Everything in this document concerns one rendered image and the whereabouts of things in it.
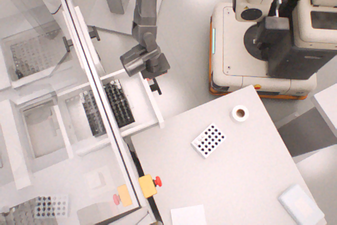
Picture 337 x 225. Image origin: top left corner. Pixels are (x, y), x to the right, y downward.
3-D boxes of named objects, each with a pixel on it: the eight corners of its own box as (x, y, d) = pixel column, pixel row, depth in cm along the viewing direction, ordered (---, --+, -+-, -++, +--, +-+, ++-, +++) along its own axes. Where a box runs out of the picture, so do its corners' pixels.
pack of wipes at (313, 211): (276, 198, 115) (280, 198, 110) (293, 183, 116) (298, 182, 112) (303, 231, 111) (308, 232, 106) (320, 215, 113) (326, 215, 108)
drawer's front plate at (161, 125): (138, 66, 126) (136, 55, 116) (164, 128, 118) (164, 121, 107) (135, 68, 126) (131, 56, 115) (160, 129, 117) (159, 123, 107)
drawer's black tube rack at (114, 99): (121, 85, 121) (118, 79, 115) (136, 123, 116) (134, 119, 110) (69, 104, 119) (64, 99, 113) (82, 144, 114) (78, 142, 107)
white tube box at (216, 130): (211, 124, 124) (212, 121, 120) (226, 138, 122) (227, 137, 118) (190, 144, 121) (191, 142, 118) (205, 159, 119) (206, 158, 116)
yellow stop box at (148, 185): (152, 174, 110) (150, 172, 103) (159, 192, 108) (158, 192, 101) (139, 179, 109) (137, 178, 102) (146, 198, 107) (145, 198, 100)
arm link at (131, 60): (152, 31, 85) (142, 23, 92) (117, 49, 83) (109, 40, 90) (165, 64, 92) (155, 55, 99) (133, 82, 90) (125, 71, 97)
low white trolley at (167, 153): (222, 123, 202) (252, 84, 130) (265, 212, 184) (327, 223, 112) (143, 156, 195) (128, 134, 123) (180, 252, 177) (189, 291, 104)
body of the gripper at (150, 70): (136, 65, 103) (134, 55, 96) (163, 54, 105) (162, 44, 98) (144, 80, 101) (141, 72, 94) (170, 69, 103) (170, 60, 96)
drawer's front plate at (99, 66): (84, 19, 133) (77, 5, 123) (105, 74, 125) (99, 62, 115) (81, 21, 133) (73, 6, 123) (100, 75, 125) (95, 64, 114)
